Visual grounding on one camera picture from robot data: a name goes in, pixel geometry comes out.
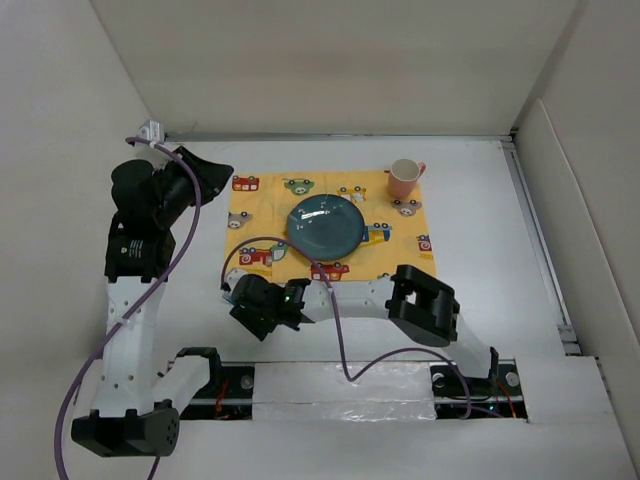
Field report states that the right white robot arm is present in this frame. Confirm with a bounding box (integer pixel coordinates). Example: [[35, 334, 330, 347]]
[[223, 265, 499, 394]]

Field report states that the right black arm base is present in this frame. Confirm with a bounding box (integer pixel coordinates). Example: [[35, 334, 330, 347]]
[[430, 360, 528, 420]]

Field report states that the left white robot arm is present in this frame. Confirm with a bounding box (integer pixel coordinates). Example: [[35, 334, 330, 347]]
[[71, 147, 234, 458]]

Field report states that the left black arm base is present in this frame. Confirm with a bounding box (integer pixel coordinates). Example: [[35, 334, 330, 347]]
[[181, 364, 255, 421]]

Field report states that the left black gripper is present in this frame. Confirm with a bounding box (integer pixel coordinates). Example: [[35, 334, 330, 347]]
[[153, 146, 233, 227]]

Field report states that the white foam front block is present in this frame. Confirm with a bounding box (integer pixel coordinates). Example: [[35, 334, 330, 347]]
[[252, 362, 436, 422]]

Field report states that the teal ceramic plate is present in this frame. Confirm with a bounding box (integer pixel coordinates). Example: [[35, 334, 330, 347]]
[[285, 194, 365, 261]]

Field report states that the pink ceramic mug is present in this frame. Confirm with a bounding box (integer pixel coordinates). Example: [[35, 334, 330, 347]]
[[387, 159, 426, 199]]

